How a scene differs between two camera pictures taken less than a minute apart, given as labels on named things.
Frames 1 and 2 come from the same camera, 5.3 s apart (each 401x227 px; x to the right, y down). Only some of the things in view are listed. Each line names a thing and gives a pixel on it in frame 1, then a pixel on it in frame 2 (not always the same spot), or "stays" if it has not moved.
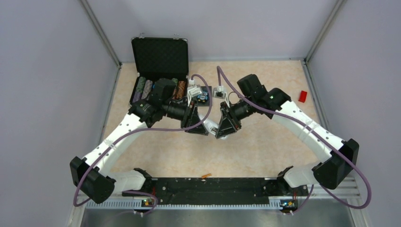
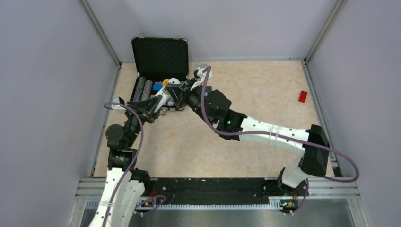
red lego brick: [302, 96] stays
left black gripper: [192, 117] → [145, 108]
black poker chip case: [154, 58] stays
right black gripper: [229, 125] → [181, 92]
